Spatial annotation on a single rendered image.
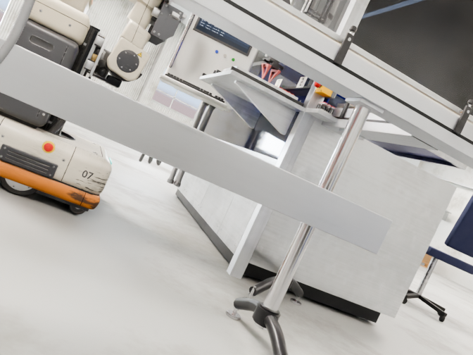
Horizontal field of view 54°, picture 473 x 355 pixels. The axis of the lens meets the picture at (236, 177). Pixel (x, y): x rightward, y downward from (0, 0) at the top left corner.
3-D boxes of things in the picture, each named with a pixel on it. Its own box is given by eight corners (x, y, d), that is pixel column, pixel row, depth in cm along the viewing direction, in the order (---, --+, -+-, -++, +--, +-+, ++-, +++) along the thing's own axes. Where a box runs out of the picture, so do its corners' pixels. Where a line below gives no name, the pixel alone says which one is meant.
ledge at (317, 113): (329, 124, 225) (330, 120, 225) (342, 125, 212) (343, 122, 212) (305, 111, 220) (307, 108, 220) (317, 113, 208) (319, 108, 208)
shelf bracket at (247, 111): (252, 128, 281) (260, 108, 280) (253, 128, 278) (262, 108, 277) (201, 103, 270) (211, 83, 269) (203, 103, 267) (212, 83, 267)
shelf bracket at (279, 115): (283, 134, 233) (293, 110, 233) (285, 134, 231) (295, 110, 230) (223, 105, 222) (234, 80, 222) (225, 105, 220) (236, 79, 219)
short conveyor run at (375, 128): (318, 123, 224) (332, 93, 223) (344, 136, 229) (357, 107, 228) (407, 134, 159) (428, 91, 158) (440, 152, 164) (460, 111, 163)
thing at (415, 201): (262, 230, 451) (300, 148, 448) (387, 332, 256) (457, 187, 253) (168, 191, 419) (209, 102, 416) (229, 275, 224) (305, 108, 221)
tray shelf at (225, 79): (267, 113, 291) (268, 110, 291) (317, 118, 225) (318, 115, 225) (198, 79, 275) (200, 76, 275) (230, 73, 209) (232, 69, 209)
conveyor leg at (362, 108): (268, 323, 152) (368, 109, 150) (278, 337, 144) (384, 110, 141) (244, 315, 149) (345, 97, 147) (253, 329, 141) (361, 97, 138)
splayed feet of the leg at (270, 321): (239, 315, 172) (255, 282, 171) (293, 399, 125) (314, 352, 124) (220, 309, 169) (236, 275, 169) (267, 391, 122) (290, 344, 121)
